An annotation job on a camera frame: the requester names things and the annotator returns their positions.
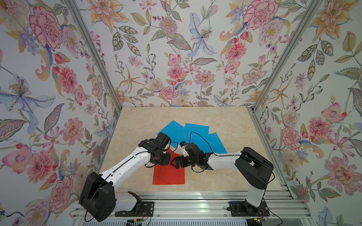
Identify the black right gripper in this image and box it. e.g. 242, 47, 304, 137
170, 155, 199, 169

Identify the red paper sheet one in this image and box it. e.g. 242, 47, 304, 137
153, 163, 185, 185

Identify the blue paper sheet one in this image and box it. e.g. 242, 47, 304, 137
158, 121, 188, 143

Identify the blue paper sheet three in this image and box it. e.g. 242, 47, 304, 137
193, 133, 227, 154

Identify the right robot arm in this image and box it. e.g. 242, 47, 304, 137
170, 143, 274, 208

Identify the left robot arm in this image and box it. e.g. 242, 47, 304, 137
79, 137, 171, 222

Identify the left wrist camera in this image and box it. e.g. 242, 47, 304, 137
155, 132, 171, 148

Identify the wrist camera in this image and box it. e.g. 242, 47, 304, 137
155, 132, 171, 148
180, 141, 204, 157

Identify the left camera cable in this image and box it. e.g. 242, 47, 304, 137
144, 139, 179, 169

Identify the camera cable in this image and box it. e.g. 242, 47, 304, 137
144, 139, 179, 169
189, 131, 244, 157

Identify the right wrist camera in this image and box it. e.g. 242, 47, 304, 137
180, 141, 204, 157

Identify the right camera cable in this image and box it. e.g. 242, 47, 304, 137
189, 131, 244, 157

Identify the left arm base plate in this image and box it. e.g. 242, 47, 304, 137
114, 192, 155, 217

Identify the front aluminium rail frame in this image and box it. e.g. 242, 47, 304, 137
69, 191, 313, 226

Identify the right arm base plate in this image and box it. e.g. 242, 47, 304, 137
227, 200, 270, 218

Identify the right table edge rail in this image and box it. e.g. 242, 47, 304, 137
248, 108, 289, 192

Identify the left aluminium corner post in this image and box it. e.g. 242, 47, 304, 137
65, 0, 122, 111

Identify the aluminium corner post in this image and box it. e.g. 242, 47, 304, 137
250, 1, 323, 114
65, 0, 122, 111

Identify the right aluminium corner post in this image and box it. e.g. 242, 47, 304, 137
250, 1, 323, 114

